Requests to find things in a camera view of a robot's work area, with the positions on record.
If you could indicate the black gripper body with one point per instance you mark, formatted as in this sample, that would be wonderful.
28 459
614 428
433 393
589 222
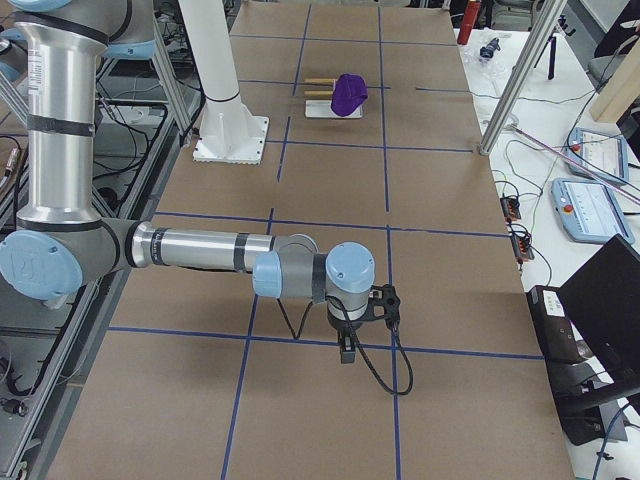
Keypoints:
344 328

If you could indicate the aluminium frame post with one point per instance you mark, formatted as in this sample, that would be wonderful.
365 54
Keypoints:
531 51

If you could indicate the wooden rack bar outer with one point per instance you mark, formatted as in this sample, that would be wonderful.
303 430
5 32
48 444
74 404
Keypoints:
319 81

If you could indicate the teach pendant tablet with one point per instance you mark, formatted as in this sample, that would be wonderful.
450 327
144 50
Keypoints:
589 211
606 155

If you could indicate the black laptop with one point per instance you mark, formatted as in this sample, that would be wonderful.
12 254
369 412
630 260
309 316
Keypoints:
600 301

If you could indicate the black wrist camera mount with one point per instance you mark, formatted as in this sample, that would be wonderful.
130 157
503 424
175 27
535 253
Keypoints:
383 305

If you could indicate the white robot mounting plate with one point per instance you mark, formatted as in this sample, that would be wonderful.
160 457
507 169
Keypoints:
230 140

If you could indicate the teach pendant tablet near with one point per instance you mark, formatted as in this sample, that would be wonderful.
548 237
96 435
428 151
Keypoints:
589 211

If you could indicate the purple microfiber towel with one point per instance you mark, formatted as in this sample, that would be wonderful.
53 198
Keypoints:
349 93

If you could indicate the red cylinder bottle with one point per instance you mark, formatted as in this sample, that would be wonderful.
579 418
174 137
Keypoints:
468 21

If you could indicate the folded dark blue umbrella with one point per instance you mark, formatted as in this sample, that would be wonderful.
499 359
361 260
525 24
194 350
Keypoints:
488 51

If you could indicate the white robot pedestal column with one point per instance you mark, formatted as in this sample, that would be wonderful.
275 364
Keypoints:
208 34

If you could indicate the white rack base tray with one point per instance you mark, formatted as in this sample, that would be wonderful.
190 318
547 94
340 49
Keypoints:
321 109

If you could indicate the teach pendant tablet far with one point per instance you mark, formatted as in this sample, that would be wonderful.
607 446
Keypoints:
606 155

